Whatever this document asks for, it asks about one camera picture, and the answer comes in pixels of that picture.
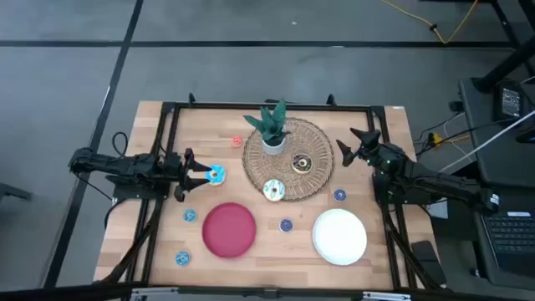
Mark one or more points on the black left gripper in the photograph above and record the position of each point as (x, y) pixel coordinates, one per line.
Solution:
(173, 169)

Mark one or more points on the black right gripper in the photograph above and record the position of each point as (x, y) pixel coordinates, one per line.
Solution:
(382, 154)

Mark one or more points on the large blue frosted donut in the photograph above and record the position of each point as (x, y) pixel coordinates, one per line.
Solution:
(220, 179)

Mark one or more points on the small teal donut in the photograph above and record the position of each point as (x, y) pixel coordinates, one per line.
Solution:
(193, 218)
(186, 262)

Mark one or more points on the small dark blue donut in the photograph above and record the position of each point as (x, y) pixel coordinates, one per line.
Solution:
(289, 228)
(342, 197)

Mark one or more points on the small pink donut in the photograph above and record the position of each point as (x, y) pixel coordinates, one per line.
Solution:
(240, 143)

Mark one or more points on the large chocolate frosted donut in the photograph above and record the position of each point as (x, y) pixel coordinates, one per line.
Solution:
(307, 166)

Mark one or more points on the large white blue-drizzled donut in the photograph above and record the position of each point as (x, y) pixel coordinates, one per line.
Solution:
(280, 186)

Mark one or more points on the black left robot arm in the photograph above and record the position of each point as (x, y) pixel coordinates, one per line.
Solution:
(121, 164)

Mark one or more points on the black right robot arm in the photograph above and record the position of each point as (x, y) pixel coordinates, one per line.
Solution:
(439, 180)

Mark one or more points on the round woven placemat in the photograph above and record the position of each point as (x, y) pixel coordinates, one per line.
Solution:
(317, 142)

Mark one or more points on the red plate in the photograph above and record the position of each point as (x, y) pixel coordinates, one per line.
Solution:
(229, 230)

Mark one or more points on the yellow plug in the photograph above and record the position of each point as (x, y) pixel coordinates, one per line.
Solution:
(435, 139)

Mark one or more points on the snake plant in white pot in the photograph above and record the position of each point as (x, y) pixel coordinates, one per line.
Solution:
(273, 147)

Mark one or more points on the white plate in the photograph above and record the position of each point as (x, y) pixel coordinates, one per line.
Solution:
(339, 237)

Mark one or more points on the white paper sheet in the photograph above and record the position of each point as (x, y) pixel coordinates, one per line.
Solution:
(438, 211)

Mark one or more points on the black phone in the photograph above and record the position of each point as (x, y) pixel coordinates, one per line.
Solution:
(427, 261)

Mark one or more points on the black side desk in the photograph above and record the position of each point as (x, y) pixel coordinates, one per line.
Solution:
(493, 167)

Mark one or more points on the black overhead crossbar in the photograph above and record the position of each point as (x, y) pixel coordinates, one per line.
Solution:
(267, 292)

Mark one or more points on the black stand pole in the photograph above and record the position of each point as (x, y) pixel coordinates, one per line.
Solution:
(505, 64)

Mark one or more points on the black laptop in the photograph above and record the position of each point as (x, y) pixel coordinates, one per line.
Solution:
(510, 238)

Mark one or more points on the grey furniture leg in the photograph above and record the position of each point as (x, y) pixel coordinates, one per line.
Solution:
(14, 191)

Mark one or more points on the black metal table frame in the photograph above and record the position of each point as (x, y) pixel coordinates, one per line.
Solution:
(209, 104)

